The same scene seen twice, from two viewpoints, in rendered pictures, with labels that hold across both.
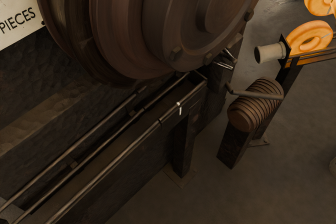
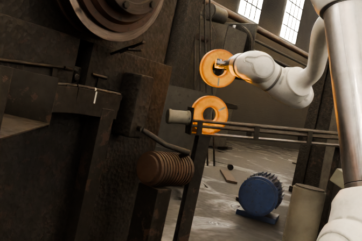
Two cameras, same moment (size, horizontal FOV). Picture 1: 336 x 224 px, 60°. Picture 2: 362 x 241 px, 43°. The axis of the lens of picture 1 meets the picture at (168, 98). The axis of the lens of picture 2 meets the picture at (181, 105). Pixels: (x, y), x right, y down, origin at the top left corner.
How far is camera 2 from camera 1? 1.33 m
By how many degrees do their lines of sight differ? 56
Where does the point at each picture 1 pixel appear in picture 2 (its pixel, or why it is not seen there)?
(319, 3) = (209, 71)
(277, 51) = (183, 112)
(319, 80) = not seen: outside the picture
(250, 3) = not seen: outside the picture
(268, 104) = (177, 160)
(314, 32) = (211, 100)
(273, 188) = not seen: outside the picture
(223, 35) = (137, 3)
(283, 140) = not seen: outside the picture
